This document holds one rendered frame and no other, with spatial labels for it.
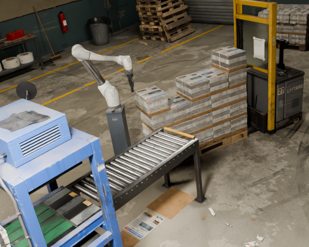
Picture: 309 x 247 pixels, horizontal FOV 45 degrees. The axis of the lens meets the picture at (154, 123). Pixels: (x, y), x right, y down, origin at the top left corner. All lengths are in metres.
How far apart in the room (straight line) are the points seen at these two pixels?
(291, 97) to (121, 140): 2.53
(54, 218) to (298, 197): 2.63
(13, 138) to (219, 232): 2.36
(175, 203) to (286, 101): 2.27
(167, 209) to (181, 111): 1.23
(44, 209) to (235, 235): 1.88
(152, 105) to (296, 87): 2.24
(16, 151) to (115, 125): 2.10
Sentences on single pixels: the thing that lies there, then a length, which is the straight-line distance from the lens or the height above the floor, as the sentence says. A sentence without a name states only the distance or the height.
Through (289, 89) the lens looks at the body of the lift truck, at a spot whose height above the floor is 0.61.
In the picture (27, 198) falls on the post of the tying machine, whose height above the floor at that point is 1.42.
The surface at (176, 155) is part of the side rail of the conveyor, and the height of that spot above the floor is 0.80.
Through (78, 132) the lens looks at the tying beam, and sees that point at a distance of 2.84.
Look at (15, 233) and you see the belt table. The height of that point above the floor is 0.80.
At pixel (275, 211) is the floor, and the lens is 4.29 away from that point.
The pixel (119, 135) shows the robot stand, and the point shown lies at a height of 0.68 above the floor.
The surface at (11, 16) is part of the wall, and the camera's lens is 10.66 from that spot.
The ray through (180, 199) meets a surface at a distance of 4.47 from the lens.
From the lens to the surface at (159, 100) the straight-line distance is 4.48.
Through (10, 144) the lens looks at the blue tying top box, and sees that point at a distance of 2.54.
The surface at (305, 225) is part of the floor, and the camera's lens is 4.18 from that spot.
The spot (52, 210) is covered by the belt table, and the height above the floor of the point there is 0.80.
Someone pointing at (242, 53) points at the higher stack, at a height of 1.27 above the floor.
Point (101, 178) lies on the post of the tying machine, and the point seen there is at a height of 1.23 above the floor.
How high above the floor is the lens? 2.79
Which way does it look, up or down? 27 degrees down
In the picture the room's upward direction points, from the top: 8 degrees counter-clockwise
